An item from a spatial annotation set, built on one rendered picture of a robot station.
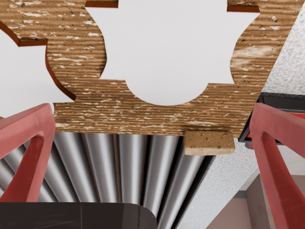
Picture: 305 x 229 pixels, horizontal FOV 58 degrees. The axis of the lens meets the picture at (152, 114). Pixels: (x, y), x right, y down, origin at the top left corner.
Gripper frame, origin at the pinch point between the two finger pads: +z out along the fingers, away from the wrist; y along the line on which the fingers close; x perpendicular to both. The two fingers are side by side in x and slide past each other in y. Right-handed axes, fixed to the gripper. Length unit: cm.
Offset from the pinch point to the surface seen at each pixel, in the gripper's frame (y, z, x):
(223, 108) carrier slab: -7.6, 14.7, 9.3
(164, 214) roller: -3, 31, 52
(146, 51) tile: 0.5, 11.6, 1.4
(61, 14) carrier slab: 7.0, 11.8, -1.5
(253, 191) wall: -99, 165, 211
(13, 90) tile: 13.8, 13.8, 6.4
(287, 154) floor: -111, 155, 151
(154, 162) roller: -0.4, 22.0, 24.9
